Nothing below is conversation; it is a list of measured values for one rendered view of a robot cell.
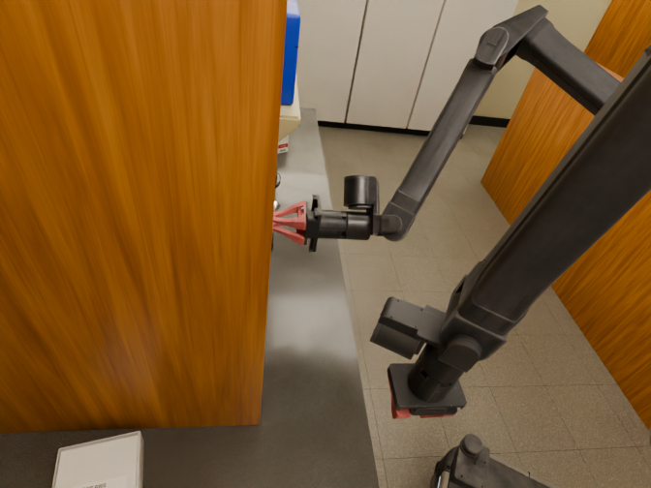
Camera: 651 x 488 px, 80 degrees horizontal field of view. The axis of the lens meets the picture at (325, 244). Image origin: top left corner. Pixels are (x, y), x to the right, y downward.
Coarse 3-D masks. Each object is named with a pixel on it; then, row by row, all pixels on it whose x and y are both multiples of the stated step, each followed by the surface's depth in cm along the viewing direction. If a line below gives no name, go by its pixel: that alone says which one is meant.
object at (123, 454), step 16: (64, 448) 62; (80, 448) 63; (96, 448) 63; (112, 448) 63; (128, 448) 64; (64, 464) 61; (80, 464) 61; (96, 464) 61; (112, 464) 62; (128, 464) 62; (64, 480) 59; (80, 480) 60; (96, 480) 60; (112, 480) 60; (128, 480) 60
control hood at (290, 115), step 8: (296, 88) 48; (296, 96) 46; (296, 104) 44; (280, 112) 42; (288, 112) 42; (296, 112) 42; (280, 120) 41; (288, 120) 42; (296, 120) 42; (280, 128) 42; (288, 128) 42; (280, 136) 43
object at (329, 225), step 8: (320, 200) 75; (312, 208) 78; (320, 208) 73; (320, 216) 73; (328, 216) 76; (336, 216) 76; (344, 216) 77; (320, 224) 74; (328, 224) 76; (336, 224) 76; (344, 224) 76; (320, 232) 76; (328, 232) 76; (336, 232) 76; (312, 240) 77; (312, 248) 79
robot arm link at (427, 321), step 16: (400, 304) 50; (384, 320) 49; (400, 320) 48; (416, 320) 48; (432, 320) 48; (384, 336) 50; (400, 336) 49; (416, 336) 47; (432, 336) 47; (464, 336) 42; (400, 352) 50; (448, 352) 43; (464, 352) 42; (480, 352) 42; (464, 368) 45
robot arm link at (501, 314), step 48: (624, 96) 25; (576, 144) 29; (624, 144) 26; (576, 192) 29; (624, 192) 28; (528, 240) 33; (576, 240) 31; (480, 288) 38; (528, 288) 36; (480, 336) 41
